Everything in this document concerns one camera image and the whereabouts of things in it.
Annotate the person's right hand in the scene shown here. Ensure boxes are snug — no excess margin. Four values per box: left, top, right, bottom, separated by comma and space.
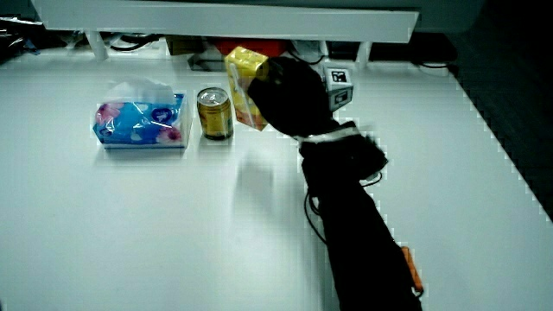
246, 55, 355, 140

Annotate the yellow ice redtea carton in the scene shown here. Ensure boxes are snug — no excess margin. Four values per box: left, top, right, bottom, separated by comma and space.
224, 46, 270, 132

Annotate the red object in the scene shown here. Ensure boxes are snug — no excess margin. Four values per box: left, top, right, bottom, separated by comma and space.
214, 37, 289, 59

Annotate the gold drink can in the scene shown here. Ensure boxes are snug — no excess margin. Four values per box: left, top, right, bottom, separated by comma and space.
196, 86, 235, 141

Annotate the white raised shelf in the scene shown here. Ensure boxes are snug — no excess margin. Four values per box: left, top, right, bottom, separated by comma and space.
30, 0, 421, 62

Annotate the brown cardboard box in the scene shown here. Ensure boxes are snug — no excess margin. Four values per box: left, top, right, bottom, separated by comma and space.
165, 35, 207, 57

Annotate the blue floral tissue pack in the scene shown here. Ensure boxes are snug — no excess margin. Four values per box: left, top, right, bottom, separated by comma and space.
92, 76, 193, 150

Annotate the black glove cable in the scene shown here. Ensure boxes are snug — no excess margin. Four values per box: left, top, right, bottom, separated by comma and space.
302, 171, 385, 245

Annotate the orange strap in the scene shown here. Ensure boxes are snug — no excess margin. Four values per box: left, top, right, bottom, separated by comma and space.
400, 245, 425, 298

